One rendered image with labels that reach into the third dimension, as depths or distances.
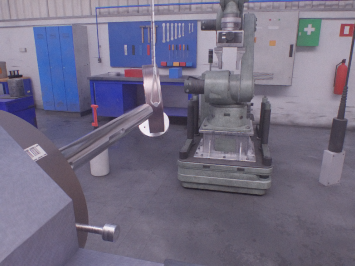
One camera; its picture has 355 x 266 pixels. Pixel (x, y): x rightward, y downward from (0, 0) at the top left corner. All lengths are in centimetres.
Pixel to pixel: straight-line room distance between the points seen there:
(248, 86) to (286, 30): 255
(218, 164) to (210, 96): 64
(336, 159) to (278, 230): 141
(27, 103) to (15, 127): 375
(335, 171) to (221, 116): 176
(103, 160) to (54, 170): 269
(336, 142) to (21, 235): 96
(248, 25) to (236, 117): 95
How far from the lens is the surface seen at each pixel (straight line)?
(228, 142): 276
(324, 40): 545
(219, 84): 259
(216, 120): 277
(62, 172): 49
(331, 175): 111
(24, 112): 423
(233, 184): 274
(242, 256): 212
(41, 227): 35
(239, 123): 277
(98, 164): 317
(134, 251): 213
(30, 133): 51
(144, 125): 180
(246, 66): 273
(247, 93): 262
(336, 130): 106
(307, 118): 556
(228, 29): 246
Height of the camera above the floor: 137
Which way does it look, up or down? 17 degrees down
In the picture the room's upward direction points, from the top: straight up
